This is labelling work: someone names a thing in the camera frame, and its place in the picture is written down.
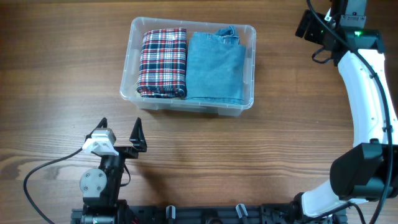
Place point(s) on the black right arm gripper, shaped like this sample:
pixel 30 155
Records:
pixel 311 33

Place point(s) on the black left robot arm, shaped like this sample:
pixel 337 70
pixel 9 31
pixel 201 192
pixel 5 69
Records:
pixel 101 186

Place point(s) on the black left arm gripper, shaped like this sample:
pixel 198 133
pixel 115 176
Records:
pixel 137 138

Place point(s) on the red plaid shirt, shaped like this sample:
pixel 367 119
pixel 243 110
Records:
pixel 163 64

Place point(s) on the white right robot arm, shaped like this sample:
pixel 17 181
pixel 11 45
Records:
pixel 367 172

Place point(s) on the blue denim garment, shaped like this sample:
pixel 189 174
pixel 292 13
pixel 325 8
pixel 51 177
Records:
pixel 215 65

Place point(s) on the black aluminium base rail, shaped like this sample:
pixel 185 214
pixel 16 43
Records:
pixel 261 214

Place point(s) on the clear plastic storage bin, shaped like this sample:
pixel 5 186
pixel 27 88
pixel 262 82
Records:
pixel 141 25

